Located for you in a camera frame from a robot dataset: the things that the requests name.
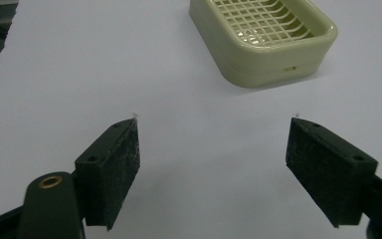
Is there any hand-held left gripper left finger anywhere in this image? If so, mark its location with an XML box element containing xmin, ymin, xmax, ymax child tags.
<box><xmin>74</xmin><ymin>118</ymin><xmax>141</xmax><ymax>232</ymax></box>

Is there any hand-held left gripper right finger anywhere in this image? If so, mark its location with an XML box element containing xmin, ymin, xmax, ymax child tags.
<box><xmin>285</xmin><ymin>117</ymin><xmax>379</xmax><ymax>229</ymax></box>

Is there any pale green soap dish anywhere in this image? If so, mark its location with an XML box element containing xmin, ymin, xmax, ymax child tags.
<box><xmin>188</xmin><ymin>0</ymin><xmax>339</xmax><ymax>90</ymax></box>

